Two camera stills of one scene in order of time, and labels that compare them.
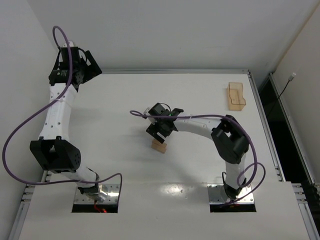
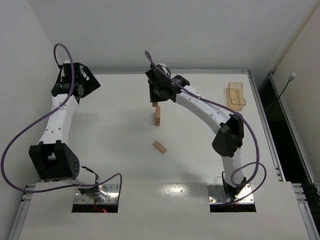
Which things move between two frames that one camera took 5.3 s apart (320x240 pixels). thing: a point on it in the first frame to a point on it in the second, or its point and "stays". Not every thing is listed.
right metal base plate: (218, 195) stays
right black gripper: (157, 131) to (155, 96)
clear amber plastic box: (236, 101) stays
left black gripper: (90, 66) to (91, 80)
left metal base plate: (112, 190) stays
